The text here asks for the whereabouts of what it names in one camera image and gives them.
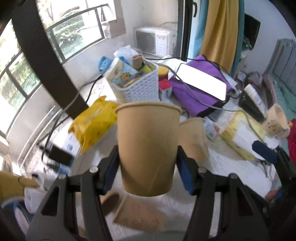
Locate yellow curtain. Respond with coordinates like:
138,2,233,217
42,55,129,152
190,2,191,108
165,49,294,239
200,0,239,73

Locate yellow wipes pack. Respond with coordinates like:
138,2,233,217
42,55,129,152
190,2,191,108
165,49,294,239
68,96,118,154

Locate black window frame post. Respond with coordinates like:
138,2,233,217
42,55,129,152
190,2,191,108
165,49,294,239
12,1,88,119

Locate purple cloth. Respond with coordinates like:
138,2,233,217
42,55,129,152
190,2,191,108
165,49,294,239
169,55,233,118

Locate brown paper cup lying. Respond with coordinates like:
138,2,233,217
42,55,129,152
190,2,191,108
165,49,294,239
75,191,120,238

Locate black balcony railing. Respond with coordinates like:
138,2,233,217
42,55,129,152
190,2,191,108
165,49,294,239
0,3,110,100

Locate printed paper cup lying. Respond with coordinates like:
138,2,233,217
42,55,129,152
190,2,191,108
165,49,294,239
113,196,166,232

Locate white tube bottle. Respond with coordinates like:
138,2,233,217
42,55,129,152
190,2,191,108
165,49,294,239
244,84,267,118

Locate yellow lid jar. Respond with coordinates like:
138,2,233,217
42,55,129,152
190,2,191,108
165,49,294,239
158,66,169,81

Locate blue snack packet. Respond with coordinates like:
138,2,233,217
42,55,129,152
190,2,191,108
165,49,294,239
103,57,137,84

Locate yellow green tissue pack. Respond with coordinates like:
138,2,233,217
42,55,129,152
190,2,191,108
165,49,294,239
220,112,280,161

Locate white air conditioner unit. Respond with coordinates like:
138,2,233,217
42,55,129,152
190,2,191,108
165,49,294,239
133,27,177,58

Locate small red white box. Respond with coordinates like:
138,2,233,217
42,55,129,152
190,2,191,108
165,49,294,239
159,79,173,101

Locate smartphone with lit screen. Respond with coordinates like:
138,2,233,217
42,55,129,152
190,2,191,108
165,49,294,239
176,63,227,101

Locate white plastic basket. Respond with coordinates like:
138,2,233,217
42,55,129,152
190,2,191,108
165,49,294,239
109,60,159,104

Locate bamboo print paper cup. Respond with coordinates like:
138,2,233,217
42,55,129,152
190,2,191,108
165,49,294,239
178,118,209,164

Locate plain brown paper cup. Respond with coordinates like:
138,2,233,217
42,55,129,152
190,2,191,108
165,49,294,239
116,101,182,197

